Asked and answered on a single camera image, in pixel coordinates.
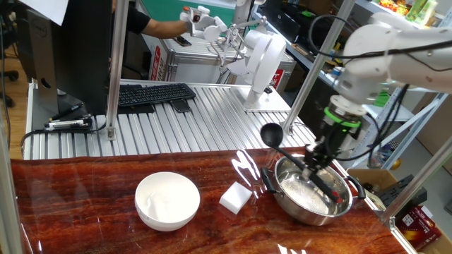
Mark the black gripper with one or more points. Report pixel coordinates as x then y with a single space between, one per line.
337 139

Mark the white haptic control device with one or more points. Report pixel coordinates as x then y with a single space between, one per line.
265 60

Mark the person bare forearm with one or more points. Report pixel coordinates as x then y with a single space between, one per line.
162 29

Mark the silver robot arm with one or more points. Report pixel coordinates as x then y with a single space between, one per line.
416 60

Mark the white ceramic bowl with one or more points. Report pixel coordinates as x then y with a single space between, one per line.
166 201

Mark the person hand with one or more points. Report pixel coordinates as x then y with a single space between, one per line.
187 28

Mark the brown cardboard box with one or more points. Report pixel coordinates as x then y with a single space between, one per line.
370 176

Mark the yellow ball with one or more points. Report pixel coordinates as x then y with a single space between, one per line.
396 164

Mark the green cloth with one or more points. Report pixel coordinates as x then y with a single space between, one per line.
380 100

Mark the black plastic case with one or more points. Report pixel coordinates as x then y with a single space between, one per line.
399 192

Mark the white metal shelf rack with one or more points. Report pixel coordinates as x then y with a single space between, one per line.
399 113

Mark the white sponge block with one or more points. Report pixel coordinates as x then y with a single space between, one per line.
234 197

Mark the red printed carton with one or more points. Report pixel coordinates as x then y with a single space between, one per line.
416 225

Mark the black smartphone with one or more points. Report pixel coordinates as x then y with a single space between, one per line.
183 41
181 106

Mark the silver aluminium flight case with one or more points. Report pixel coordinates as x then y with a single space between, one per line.
197 67

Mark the black keyboard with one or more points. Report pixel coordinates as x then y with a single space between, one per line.
155 94

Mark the red and white sign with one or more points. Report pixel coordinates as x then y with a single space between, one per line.
157 61

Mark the black flat pad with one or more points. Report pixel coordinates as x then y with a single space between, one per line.
136 109

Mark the black shirt sleeve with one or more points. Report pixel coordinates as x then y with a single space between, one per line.
136 21

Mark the wood pattern table mat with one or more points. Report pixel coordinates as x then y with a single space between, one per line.
88 218

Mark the white marker pen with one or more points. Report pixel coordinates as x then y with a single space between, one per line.
69 123

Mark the black pen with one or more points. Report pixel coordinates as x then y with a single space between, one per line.
67 112

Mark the black computer monitor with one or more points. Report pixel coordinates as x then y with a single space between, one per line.
81 53

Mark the white paper sheet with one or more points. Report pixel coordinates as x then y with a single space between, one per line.
44 10

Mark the black office chair base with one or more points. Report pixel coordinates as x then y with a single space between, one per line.
8 75

